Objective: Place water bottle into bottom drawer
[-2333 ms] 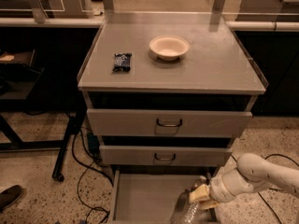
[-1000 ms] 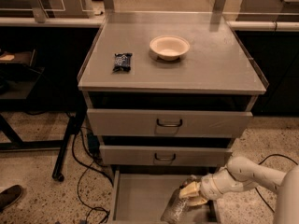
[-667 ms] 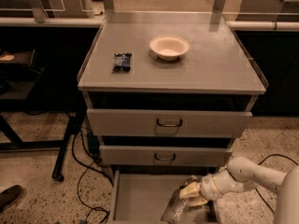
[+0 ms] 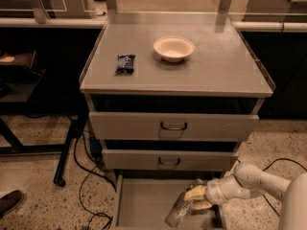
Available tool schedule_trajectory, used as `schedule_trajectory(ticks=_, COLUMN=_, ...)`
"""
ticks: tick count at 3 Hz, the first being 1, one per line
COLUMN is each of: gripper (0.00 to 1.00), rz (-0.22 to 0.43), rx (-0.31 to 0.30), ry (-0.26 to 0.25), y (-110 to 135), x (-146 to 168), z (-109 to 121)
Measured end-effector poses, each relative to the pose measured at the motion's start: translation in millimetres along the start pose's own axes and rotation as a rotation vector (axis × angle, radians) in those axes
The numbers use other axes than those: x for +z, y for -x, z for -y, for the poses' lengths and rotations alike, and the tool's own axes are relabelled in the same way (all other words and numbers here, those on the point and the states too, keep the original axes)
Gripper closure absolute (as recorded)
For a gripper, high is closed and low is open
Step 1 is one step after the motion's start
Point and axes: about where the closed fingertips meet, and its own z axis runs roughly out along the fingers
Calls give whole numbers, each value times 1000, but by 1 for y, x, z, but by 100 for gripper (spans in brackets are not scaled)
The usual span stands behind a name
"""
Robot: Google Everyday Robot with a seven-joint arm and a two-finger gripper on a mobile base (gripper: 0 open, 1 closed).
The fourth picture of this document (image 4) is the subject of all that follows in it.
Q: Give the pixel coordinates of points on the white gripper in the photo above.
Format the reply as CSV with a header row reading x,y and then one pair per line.
x,y
212,191

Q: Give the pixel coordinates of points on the clear plastic water bottle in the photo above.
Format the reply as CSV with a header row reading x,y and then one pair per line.
x,y
181,210

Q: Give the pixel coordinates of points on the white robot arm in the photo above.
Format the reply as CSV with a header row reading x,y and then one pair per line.
x,y
248,181

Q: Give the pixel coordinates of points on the grey bottom drawer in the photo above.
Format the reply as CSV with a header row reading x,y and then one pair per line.
x,y
144,203

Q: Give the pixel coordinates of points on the grey drawer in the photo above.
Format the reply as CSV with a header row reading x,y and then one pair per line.
x,y
172,126
169,160
144,203

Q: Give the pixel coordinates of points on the grey middle drawer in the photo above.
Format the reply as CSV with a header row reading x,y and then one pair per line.
x,y
169,160

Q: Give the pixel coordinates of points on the grey drawer cabinet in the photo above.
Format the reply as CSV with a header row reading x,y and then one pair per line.
x,y
221,77

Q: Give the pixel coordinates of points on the grey top drawer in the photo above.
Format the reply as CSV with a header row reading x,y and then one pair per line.
x,y
172,126

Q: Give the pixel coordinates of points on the white paper bowl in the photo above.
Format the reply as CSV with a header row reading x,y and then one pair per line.
x,y
174,48

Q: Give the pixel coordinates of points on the dark blue snack packet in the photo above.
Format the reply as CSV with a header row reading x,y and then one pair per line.
x,y
125,64

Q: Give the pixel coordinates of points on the white horizontal pipe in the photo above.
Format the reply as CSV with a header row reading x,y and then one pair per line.
x,y
282,27

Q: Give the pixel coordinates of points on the black shoe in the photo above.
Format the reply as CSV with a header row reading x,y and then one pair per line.
x,y
10,201

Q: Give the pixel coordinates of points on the black metal table frame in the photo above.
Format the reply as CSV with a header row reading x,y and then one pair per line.
x,y
36,116

